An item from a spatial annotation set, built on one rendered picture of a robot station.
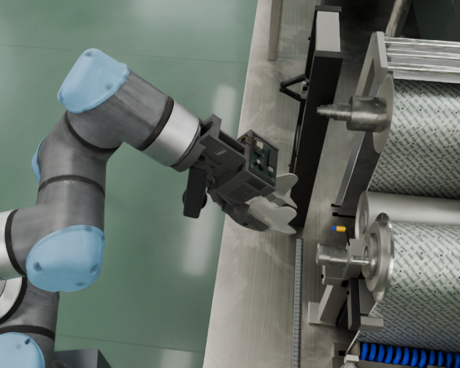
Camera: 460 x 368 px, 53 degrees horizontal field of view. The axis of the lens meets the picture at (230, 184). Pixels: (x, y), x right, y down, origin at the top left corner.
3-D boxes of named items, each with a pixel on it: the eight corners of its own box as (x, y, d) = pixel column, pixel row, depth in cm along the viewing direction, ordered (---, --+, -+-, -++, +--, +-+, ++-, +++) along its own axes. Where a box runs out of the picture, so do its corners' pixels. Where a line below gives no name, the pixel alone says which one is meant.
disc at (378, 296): (365, 242, 88) (385, 194, 76) (367, 242, 88) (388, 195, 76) (370, 316, 79) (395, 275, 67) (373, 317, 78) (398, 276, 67)
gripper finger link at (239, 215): (266, 236, 62) (218, 198, 59) (259, 240, 63) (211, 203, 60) (273, 210, 66) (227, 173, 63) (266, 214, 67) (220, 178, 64)
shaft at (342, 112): (315, 110, 89) (317, 97, 86) (347, 112, 88) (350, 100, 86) (315, 122, 87) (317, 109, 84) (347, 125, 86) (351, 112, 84)
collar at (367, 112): (345, 113, 91) (352, 87, 86) (376, 115, 90) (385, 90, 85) (346, 136, 87) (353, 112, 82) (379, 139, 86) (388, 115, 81)
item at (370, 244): (365, 225, 80) (374, 244, 73) (377, 227, 80) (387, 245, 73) (358, 264, 82) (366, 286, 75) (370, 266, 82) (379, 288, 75)
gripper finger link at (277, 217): (317, 236, 62) (269, 197, 59) (285, 250, 66) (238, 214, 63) (319, 219, 64) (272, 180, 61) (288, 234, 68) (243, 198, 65)
